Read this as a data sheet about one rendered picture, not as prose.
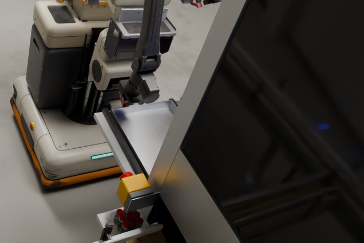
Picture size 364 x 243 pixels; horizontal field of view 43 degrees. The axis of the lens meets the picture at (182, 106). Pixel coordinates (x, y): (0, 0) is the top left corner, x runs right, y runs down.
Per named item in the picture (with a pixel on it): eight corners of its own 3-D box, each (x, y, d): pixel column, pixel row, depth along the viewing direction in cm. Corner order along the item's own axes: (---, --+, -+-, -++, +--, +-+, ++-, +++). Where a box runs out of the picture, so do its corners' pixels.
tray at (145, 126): (213, 171, 162) (217, 165, 160) (150, 189, 148) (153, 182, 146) (169, 106, 181) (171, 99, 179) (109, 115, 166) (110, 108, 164)
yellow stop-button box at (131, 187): (148, 207, 133) (154, 191, 128) (125, 213, 129) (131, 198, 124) (136, 186, 137) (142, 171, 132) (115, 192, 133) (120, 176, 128)
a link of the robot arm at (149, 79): (158, 52, 152) (135, 55, 148) (173, 79, 147) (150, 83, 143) (147, 75, 161) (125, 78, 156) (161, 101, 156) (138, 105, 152)
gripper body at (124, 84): (128, 106, 159) (134, 93, 153) (117, 83, 163) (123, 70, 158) (144, 104, 162) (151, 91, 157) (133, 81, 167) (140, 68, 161)
